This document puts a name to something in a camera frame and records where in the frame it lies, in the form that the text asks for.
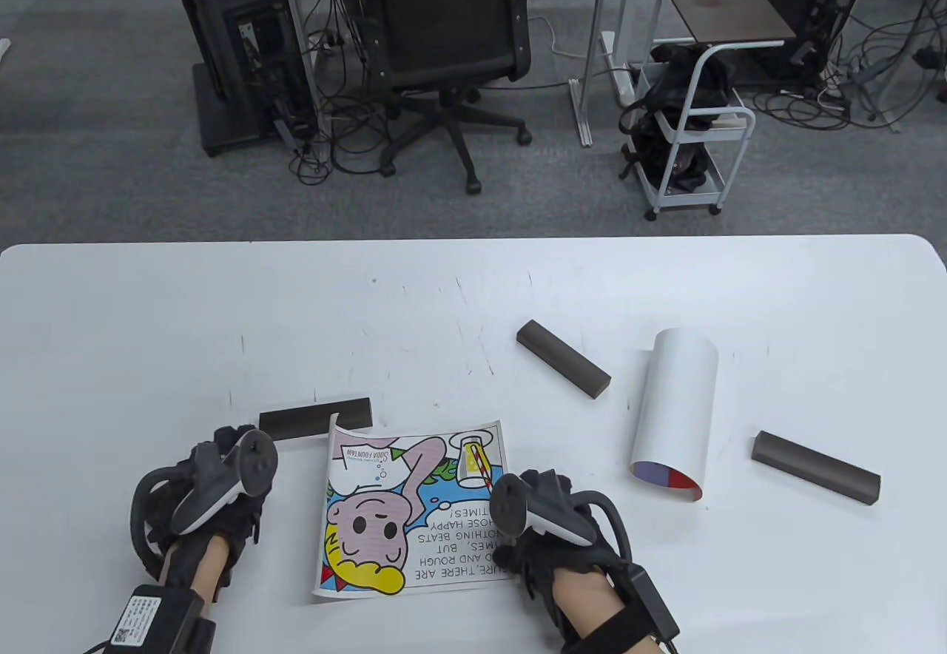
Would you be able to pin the person's left hand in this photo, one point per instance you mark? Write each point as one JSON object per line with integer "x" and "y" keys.
{"x": 237, "y": 528}

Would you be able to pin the person's right hand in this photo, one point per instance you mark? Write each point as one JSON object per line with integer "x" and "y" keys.
{"x": 551, "y": 558}

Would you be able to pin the black and white handheld controller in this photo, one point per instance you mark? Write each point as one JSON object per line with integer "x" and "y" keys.
{"x": 222, "y": 487}
{"x": 510, "y": 510}

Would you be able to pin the dark brown paperweight block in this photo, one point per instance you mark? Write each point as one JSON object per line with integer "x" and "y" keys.
{"x": 296, "y": 421}
{"x": 562, "y": 358}
{"x": 814, "y": 465}

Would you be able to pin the pink face cartoon poster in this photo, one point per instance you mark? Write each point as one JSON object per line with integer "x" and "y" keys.
{"x": 385, "y": 521}

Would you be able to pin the colour striped cartoon poster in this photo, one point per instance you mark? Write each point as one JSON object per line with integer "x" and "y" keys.
{"x": 677, "y": 402}

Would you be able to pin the person's left forearm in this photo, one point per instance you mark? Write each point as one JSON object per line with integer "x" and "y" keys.
{"x": 203, "y": 565}

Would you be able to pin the person's right forearm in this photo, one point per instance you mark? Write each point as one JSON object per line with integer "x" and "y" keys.
{"x": 588, "y": 606}

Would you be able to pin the grey metal desk leg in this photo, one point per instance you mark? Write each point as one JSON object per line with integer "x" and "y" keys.
{"x": 583, "y": 121}
{"x": 296, "y": 18}

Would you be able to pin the black bag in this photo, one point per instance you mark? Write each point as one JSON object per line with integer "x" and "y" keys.
{"x": 666, "y": 103}

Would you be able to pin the white rolling cart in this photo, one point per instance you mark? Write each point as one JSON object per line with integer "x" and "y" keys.
{"x": 743, "y": 129}

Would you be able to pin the black computer tower on stand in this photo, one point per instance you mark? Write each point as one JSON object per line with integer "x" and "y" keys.
{"x": 222, "y": 40}

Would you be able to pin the white power strip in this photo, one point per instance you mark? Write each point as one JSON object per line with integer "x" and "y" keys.
{"x": 618, "y": 66}

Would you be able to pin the black office chair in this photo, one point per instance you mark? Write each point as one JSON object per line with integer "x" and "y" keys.
{"x": 444, "y": 18}

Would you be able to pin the brown top side table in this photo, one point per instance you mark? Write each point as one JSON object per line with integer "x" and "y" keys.
{"x": 725, "y": 10}

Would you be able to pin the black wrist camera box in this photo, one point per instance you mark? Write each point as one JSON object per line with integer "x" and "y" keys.
{"x": 159, "y": 621}
{"x": 655, "y": 606}

